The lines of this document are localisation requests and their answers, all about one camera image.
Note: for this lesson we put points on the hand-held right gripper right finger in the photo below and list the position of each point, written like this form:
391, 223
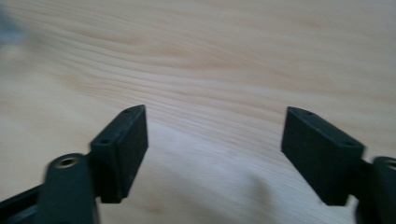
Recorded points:
320, 158

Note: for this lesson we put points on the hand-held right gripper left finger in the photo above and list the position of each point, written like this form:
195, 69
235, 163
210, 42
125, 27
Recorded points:
120, 157

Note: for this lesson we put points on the blurred grey object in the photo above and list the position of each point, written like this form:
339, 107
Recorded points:
9, 29

